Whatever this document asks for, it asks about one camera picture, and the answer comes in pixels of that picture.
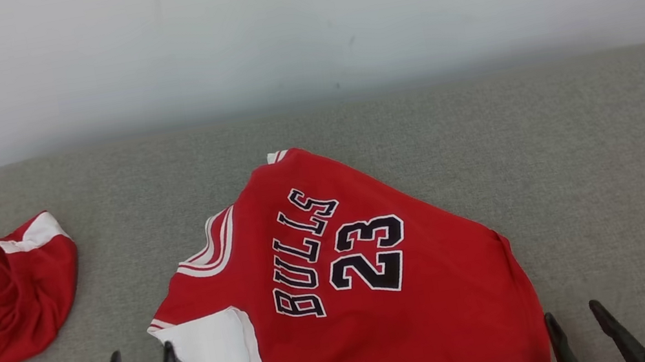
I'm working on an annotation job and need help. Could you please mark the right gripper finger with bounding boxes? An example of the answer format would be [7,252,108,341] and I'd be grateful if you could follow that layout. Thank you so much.
[544,308,583,362]
[588,292,645,362]

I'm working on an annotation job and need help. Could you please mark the red shorts with white trim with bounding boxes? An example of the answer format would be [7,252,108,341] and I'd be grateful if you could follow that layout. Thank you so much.
[0,207,96,362]

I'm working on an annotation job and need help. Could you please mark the red Bulls 23 jersey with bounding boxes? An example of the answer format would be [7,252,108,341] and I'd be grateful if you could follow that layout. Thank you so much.
[122,111,554,362]

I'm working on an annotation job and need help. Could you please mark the grey fabric sofa seat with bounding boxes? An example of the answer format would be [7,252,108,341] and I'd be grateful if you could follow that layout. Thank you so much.
[0,44,645,362]

